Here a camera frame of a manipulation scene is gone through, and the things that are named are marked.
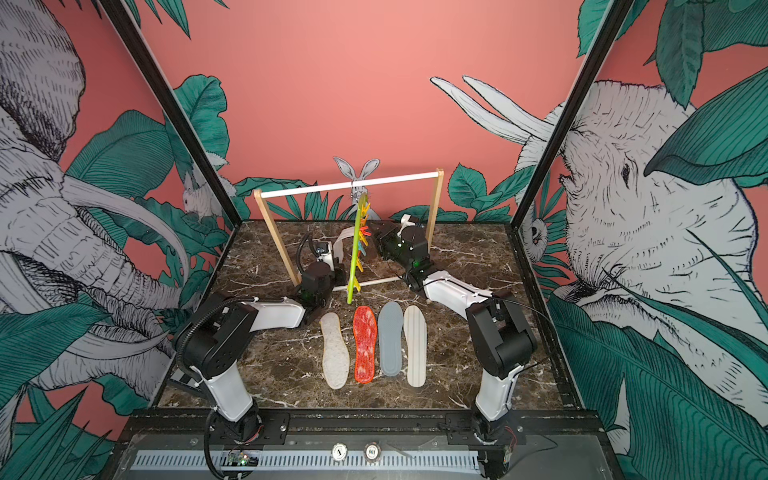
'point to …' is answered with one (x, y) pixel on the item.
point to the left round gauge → (340, 451)
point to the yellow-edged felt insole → (336, 362)
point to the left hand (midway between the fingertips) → (341, 254)
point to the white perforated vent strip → (309, 461)
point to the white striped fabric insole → (416, 331)
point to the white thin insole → (338, 242)
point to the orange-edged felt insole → (365, 336)
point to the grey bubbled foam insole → (390, 330)
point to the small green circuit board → (242, 459)
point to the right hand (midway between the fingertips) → (363, 222)
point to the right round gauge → (372, 452)
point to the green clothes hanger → (362, 198)
